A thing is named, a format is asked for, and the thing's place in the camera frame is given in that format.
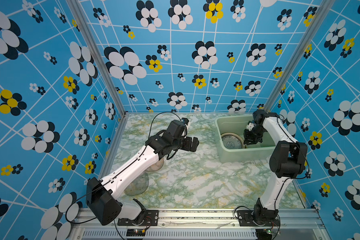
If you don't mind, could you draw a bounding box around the left controller board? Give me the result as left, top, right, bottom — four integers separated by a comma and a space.
126, 229, 147, 238

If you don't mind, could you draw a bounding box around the light green plastic bin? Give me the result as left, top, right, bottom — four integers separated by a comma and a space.
214, 113, 281, 163

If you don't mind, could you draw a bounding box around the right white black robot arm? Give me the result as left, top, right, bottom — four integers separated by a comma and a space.
244, 110, 308, 224

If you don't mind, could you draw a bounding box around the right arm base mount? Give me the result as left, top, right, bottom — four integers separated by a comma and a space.
234, 210, 280, 229

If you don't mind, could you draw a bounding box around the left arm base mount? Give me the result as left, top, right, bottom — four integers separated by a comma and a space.
117, 210, 159, 227

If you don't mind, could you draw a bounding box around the right controller board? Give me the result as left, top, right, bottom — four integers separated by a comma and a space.
256, 229, 273, 240

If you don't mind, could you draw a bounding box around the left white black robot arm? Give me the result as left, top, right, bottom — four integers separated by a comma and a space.
86, 118, 200, 226

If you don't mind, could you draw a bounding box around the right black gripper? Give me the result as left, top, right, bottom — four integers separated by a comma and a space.
243, 126, 265, 144

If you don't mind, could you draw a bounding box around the controller board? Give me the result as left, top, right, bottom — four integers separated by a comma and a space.
126, 229, 147, 238
256, 229, 273, 240

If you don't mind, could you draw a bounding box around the greenish glass plate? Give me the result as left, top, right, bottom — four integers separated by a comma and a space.
124, 172, 149, 196

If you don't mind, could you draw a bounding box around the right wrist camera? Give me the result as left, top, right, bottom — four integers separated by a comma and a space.
246, 121, 256, 131

